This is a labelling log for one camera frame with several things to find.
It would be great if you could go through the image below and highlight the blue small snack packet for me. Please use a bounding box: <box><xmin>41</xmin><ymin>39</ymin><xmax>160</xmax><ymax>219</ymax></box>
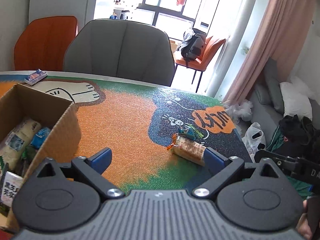
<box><xmin>30</xmin><ymin>127</ymin><xmax>51</xmax><ymax>150</ymax></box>

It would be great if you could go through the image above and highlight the black clothes pile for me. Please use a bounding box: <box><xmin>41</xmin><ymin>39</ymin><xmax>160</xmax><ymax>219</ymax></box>
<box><xmin>277</xmin><ymin>115</ymin><xmax>319</xmax><ymax>162</ymax></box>

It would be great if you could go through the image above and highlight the white rice cake pack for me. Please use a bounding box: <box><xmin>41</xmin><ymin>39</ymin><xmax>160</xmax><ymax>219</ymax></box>
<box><xmin>1</xmin><ymin>118</ymin><xmax>41</xmax><ymax>170</ymax></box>

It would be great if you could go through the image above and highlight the white pillow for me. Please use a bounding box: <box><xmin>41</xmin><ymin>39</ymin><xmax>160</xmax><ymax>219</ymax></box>
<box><xmin>280</xmin><ymin>76</ymin><xmax>316</xmax><ymax>120</ymax></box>

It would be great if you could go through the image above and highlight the pink curtain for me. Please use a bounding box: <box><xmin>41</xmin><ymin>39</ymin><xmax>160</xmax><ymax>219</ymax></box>
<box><xmin>223</xmin><ymin>0</ymin><xmax>316</xmax><ymax>104</ymax></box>

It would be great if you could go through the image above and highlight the orange chair by window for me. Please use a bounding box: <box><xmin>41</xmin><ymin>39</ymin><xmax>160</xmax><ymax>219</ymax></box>
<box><xmin>173</xmin><ymin>37</ymin><xmax>227</xmax><ymax>92</ymax></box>

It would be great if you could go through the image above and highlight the small tissue pack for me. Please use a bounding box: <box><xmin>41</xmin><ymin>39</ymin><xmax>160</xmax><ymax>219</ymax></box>
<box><xmin>24</xmin><ymin>69</ymin><xmax>48</xmax><ymax>86</ymax></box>

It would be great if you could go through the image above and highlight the grey upholstered chair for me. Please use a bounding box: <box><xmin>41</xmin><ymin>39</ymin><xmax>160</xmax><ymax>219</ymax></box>
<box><xmin>63</xmin><ymin>19</ymin><xmax>176</xmax><ymax>87</ymax></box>

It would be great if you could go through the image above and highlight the orange chair near wall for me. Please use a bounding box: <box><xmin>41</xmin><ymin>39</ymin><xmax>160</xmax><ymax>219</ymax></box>
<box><xmin>14</xmin><ymin>16</ymin><xmax>78</xmax><ymax>72</ymax></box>

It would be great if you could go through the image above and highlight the grey sofa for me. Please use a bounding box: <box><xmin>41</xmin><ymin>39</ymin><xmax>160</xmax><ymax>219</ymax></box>
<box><xmin>246</xmin><ymin>57</ymin><xmax>320</xmax><ymax>201</ymax></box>

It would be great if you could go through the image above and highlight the purple white snack pack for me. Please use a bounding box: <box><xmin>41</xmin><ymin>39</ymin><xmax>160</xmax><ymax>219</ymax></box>
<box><xmin>1</xmin><ymin>172</ymin><xmax>23</xmax><ymax>207</ymax></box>

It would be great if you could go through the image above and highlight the person's right hand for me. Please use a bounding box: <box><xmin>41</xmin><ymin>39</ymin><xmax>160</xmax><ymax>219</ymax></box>
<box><xmin>296</xmin><ymin>200</ymin><xmax>313</xmax><ymax>240</ymax></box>

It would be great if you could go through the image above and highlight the grey black backpack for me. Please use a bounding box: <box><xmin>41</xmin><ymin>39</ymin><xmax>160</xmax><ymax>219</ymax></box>
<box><xmin>177</xmin><ymin>28</ymin><xmax>207</xmax><ymax>66</ymax></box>

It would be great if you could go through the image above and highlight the colourful cat table mat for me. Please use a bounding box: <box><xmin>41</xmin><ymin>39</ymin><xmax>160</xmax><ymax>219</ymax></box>
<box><xmin>0</xmin><ymin>71</ymin><xmax>253</xmax><ymax>196</ymax></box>

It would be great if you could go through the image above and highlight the white plastic bag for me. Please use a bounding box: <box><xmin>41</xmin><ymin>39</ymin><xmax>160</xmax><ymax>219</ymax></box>
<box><xmin>242</xmin><ymin>122</ymin><xmax>266</xmax><ymax>163</ymax></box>

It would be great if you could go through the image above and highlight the grey sofa cushion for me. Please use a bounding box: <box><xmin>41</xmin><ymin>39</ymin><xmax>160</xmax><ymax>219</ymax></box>
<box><xmin>263</xmin><ymin>57</ymin><xmax>284</xmax><ymax>114</ymax></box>

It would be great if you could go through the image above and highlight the long biscuit pack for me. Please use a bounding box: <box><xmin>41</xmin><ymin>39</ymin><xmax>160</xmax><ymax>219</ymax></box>
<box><xmin>167</xmin><ymin>133</ymin><xmax>206</xmax><ymax>166</ymax></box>

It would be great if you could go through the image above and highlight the blue green plum snack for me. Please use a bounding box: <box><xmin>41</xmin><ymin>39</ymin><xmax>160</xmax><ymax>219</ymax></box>
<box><xmin>178</xmin><ymin>123</ymin><xmax>204</xmax><ymax>140</ymax></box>

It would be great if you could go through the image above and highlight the green sheet on sofa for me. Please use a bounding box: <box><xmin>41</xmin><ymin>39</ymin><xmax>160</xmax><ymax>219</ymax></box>
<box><xmin>266</xmin><ymin>126</ymin><xmax>315</xmax><ymax>201</ymax></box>

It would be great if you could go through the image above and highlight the brown cardboard box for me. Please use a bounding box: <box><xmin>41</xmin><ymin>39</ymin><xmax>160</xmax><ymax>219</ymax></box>
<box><xmin>1</xmin><ymin>83</ymin><xmax>81</xmax><ymax>231</ymax></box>

